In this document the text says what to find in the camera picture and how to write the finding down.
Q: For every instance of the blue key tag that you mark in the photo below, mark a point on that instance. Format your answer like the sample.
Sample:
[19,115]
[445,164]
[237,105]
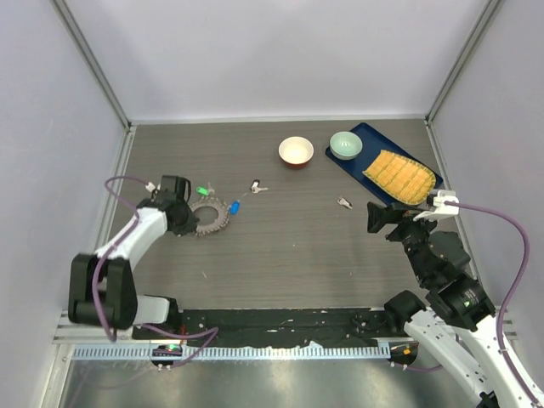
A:
[234,207]

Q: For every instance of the blue tray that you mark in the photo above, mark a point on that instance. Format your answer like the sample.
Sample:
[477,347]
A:
[373,143]

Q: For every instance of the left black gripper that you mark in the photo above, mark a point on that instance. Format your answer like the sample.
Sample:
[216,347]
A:
[189,227]

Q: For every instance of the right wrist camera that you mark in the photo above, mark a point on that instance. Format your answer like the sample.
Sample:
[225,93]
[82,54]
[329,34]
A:
[442,204]

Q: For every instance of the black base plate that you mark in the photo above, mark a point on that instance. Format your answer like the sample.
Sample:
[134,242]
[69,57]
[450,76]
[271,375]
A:
[287,328]

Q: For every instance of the white slotted cable duct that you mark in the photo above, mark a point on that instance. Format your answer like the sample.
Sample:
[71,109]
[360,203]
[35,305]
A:
[156,351]

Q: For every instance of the key with black-white tag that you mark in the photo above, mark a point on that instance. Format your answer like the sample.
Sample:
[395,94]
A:
[256,187]

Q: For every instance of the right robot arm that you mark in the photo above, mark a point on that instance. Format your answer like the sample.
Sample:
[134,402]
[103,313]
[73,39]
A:
[457,323]

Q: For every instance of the red white bowl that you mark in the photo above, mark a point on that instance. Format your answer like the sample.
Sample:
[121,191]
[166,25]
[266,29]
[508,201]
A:
[296,152]

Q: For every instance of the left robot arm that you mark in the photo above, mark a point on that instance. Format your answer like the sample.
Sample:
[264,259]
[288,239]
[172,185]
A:
[102,291]

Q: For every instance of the yellow woven mat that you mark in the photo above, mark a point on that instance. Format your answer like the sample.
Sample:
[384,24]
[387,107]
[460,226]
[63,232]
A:
[404,179]

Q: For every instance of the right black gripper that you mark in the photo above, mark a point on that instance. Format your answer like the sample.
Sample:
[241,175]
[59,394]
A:
[377,216]

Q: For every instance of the light green bowl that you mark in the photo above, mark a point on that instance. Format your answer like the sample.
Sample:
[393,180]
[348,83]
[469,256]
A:
[345,145]

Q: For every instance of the metal key organizer disc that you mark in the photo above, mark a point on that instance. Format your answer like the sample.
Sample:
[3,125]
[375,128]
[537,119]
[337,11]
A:
[212,213]

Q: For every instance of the key with black tag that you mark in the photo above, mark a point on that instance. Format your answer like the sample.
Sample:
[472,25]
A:
[344,202]

